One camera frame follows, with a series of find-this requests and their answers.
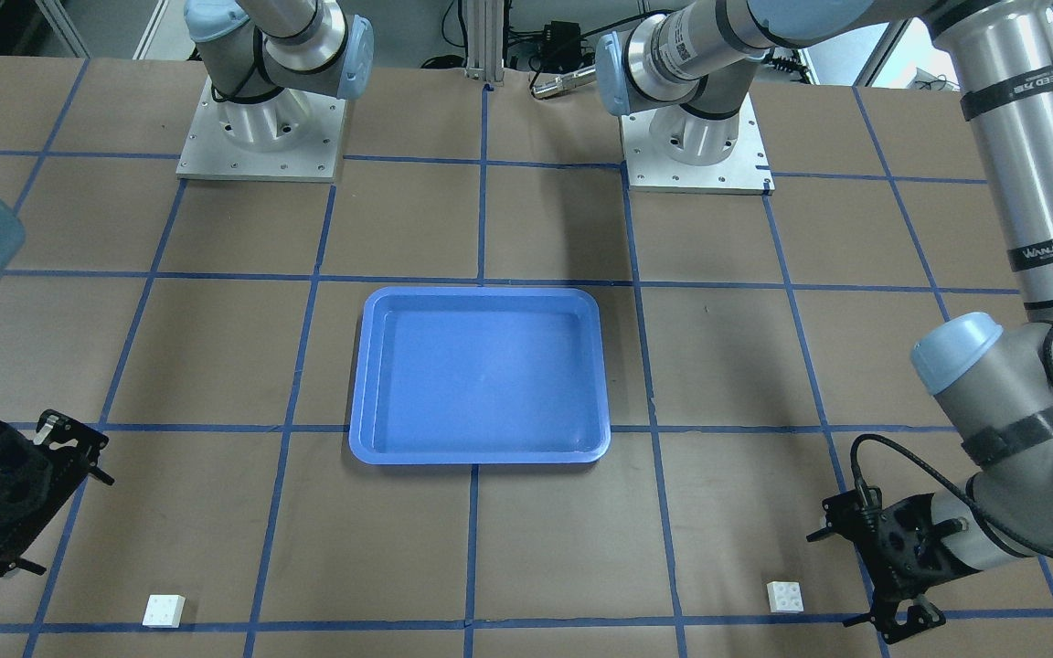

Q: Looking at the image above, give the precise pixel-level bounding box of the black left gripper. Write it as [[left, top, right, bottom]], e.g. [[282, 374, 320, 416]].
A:
[[808, 486, 976, 645]]

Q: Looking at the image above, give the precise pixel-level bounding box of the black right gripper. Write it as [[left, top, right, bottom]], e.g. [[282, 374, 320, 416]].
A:
[[0, 408, 114, 580]]

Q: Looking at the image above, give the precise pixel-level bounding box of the white block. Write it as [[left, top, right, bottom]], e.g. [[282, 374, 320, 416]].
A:
[[764, 580, 804, 615], [141, 594, 186, 629]]

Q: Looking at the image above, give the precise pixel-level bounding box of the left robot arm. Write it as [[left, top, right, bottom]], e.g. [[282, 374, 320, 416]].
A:
[[628, 87, 1053, 620]]

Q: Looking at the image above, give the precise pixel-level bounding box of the blue plastic tray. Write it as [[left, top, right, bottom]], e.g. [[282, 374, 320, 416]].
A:
[[347, 286, 612, 466]]

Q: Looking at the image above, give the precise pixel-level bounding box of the black power adapter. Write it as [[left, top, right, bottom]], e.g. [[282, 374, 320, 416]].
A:
[[540, 20, 582, 51]]

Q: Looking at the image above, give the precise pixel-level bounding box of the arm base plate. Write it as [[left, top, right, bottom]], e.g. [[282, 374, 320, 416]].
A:
[[620, 95, 776, 196], [175, 80, 350, 184]]

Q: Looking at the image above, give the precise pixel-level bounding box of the aluminium extrusion post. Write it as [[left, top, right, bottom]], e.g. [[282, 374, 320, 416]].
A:
[[459, 1, 508, 88]]

